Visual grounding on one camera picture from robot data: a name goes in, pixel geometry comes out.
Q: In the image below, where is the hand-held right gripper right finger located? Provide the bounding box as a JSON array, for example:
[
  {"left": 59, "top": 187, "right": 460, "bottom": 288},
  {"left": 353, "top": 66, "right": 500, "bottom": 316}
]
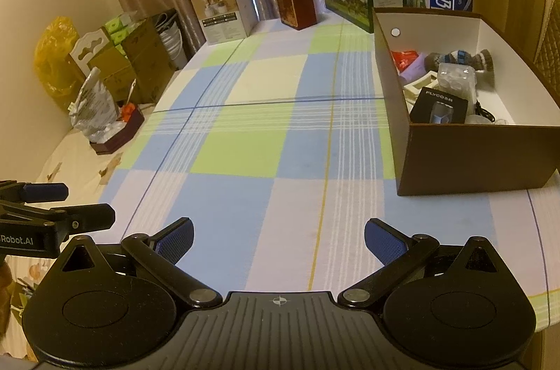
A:
[{"left": 337, "top": 217, "right": 504, "bottom": 312}]

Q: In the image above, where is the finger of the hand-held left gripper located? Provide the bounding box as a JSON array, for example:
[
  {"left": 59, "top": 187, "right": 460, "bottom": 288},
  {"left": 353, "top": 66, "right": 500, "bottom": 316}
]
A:
[
  {"left": 0, "top": 180, "right": 69, "bottom": 205},
  {"left": 0, "top": 201, "right": 117, "bottom": 237}
]

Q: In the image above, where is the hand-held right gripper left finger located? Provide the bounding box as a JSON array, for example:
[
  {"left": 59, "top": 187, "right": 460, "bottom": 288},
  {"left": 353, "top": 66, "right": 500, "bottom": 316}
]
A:
[{"left": 59, "top": 217, "right": 224, "bottom": 310}]

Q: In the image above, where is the brown cardboard box white inside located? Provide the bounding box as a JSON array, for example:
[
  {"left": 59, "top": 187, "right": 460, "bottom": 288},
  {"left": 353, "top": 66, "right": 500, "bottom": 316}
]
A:
[{"left": 373, "top": 7, "right": 560, "bottom": 197}]

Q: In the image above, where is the black shaver box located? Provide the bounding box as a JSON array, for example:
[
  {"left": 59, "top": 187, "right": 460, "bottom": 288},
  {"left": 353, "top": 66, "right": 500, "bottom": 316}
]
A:
[{"left": 409, "top": 87, "right": 470, "bottom": 125}]

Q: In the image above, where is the white plastic holder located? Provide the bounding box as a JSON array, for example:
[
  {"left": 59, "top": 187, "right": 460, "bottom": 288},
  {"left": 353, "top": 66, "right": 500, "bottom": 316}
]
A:
[{"left": 402, "top": 70, "right": 440, "bottom": 111}]

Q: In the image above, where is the black cable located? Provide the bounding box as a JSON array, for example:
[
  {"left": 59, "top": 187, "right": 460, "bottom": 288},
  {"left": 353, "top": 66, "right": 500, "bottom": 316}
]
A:
[{"left": 475, "top": 99, "right": 508, "bottom": 123}]

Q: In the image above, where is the small purple cup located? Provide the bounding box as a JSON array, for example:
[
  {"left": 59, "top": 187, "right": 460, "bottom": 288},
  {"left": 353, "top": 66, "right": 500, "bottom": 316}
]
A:
[{"left": 405, "top": 55, "right": 432, "bottom": 84}]

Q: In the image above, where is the clear plastic container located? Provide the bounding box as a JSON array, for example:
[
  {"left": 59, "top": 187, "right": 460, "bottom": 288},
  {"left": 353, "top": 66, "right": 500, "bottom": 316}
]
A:
[{"left": 436, "top": 62, "right": 477, "bottom": 104}]

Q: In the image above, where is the red snack packet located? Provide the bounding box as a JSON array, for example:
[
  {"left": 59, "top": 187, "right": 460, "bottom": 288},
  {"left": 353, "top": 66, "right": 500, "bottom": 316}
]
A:
[{"left": 391, "top": 50, "right": 421, "bottom": 74}]

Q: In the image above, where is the patterned knit sock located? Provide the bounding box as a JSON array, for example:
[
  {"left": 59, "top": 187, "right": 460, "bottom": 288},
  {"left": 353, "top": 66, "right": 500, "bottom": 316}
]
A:
[{"left": 422, "top": 49, "right": 495, "bottom": 86}]

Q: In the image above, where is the cream printed cloth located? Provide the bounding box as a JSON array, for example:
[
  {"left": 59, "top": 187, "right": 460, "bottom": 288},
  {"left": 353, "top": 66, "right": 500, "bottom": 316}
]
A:
[{"left": 0, "top": 125, "right": 154, "bottom": 331}]

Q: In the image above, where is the dark red tray box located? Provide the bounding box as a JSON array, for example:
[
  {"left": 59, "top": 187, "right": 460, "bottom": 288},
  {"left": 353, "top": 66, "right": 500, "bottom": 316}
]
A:
[{"left": 90, "top": 105, "right": 145, "bottom": 155}]

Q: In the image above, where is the silver foil bag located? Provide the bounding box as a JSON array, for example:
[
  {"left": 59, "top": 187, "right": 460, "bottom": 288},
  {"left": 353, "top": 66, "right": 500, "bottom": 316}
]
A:
[{"left": 68, "top": 66, "right": 121, "bottom": 143}]

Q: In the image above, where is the yellow plastic bag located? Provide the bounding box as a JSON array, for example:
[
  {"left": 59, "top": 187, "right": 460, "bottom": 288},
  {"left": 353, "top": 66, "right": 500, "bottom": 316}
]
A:
[{"left": 34, "top": 17, "right": 82, "bottom": 111}]

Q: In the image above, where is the plain brown cardboard box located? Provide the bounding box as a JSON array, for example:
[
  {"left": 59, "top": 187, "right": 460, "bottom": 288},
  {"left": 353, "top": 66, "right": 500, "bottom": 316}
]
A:
[{"left": 120, "top": 14, "right": 176, "bottom": 104}]

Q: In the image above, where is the stack of green packets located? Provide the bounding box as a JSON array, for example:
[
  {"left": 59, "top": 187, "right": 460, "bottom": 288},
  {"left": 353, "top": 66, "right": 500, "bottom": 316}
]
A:
[{"left": 104, "top": 14, "right": 143, "bottom": 47}]

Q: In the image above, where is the stack of white bowls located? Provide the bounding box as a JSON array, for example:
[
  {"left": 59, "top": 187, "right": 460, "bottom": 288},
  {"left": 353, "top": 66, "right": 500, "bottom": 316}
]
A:
[{"left": 155, "top": 9, "right": 187, "bottom": 65}]

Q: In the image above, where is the white product box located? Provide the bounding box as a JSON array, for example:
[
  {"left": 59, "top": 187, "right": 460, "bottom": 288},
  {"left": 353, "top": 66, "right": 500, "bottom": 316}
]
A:
[{"left": 189, "top": 0, "right": 259, "bottom": 46}]

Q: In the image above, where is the dark red gift box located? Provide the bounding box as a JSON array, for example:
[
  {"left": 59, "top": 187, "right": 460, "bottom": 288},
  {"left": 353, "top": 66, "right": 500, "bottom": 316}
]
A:
[{"left": 272, "top": 0, "right": 318, "bottom": 31}]

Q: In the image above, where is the quilted chair back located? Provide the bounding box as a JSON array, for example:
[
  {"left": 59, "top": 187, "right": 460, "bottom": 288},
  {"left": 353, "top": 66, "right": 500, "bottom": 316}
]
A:
[{"left": 534, "top": 0, "right": 560, "bottom": 91}]

